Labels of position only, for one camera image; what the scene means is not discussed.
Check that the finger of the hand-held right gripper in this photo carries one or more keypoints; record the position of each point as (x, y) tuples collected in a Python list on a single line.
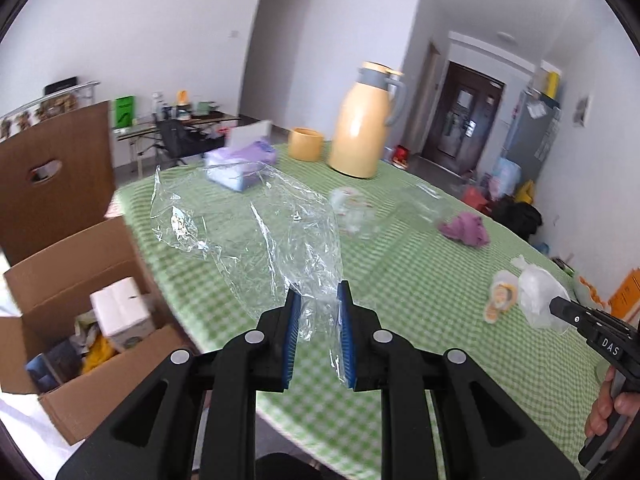
[(570, 312)]

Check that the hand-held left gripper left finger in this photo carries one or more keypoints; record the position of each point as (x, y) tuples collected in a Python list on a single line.
[(292, 340)]

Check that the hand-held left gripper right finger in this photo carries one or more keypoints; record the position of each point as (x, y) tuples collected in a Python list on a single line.
[(346, 335)]

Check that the white plastic bag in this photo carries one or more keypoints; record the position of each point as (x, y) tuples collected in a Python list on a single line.
[(540, 292)]

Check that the clear plastic wrap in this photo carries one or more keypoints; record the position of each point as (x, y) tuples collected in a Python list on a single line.
[(280, 240)]

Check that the brown cardboard box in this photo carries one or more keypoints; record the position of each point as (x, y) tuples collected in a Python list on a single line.
[(55, 200)]

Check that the white orange snack bag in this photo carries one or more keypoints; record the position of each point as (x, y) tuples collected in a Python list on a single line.
[(590, 292)]

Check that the orange cardboard box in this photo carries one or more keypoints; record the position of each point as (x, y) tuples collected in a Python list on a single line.
[(627, 300)]

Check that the printed snack wrapper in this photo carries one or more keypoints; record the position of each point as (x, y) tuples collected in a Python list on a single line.
[(500, 295)]

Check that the green checkered tablecloth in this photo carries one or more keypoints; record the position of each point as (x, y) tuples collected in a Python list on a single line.
[(425, 280)]

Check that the black bag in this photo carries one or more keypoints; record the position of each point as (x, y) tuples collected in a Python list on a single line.
[(520, 217)]

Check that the person's dark trousers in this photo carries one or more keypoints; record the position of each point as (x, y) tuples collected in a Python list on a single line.
[(280, 466)]

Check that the yellow bag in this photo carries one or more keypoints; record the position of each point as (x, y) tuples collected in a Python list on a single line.
[(525, 194)]

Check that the purple cloth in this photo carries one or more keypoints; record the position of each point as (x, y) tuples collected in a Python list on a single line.
[(467, 230)]

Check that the red bag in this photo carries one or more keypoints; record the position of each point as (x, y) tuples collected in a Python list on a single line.
[(475, 199)]

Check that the pale blue plastic bag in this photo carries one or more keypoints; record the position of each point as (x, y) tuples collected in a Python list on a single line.
[(506, 175)]

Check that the white carton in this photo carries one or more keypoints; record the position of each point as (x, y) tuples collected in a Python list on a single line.
[(122, 312)]

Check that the grey refrigerator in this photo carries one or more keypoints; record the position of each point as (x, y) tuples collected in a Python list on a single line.
[(530, 140)]

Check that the purple tissue pack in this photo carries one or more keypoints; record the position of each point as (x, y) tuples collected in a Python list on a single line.
[(235, 165)]

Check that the red container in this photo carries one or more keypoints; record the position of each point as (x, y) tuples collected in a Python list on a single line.
[(401, 156)]

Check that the yellow wrapper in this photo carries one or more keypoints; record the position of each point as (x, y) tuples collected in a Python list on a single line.
[(100, 352)]

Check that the yellow cup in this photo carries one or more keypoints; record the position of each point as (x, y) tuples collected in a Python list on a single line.
[(305, 145)]

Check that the yellow thermos jug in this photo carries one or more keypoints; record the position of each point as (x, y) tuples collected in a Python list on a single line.
[(357, 130)]

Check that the dark brown door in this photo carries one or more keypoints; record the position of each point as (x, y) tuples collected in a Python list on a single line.
[(462, 115)]

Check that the yellow box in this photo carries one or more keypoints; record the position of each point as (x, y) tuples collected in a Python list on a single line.
[(551, 85)]

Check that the black chair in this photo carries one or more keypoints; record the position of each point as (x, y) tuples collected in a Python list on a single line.
[(175, 142)]

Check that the cluttered folding table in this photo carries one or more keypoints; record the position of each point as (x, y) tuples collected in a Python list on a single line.
[(200, 120)]

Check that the blue packet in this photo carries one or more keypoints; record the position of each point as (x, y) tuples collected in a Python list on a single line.
[(52, 365)]

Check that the ceiling lamp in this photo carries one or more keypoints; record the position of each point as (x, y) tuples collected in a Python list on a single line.
[(507, 37)]

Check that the green box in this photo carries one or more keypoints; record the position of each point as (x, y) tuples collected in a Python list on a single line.
[(126, 111)]

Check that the decorated metal rack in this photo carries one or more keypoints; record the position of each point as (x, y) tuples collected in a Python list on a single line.
[(50, 107)]

